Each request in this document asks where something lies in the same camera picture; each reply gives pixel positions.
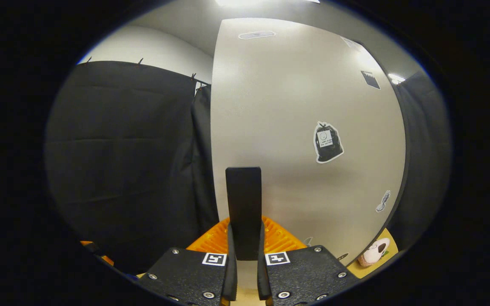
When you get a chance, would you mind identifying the large ceiling light panel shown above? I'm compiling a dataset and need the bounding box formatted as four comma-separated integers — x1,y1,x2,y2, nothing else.
215,0,320,7

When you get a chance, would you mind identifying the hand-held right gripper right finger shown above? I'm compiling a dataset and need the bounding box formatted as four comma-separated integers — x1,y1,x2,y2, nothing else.
257,216,360,306

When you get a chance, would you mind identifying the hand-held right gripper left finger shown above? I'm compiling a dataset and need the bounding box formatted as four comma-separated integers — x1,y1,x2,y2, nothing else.
137,217,238,306

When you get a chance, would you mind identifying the black cabinet door handle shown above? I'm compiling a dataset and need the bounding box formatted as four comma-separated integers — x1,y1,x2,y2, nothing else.
225,167,262,261

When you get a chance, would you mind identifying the black backdrop cloth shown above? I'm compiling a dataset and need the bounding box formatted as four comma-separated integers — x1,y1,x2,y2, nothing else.
45,61,453,275

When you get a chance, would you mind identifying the pink plush slipper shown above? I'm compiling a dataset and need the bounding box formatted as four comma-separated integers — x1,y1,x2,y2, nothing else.
358,238,391,267

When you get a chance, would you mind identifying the white cabinet door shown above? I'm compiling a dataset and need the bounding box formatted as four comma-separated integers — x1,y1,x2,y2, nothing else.
210,18,406,266

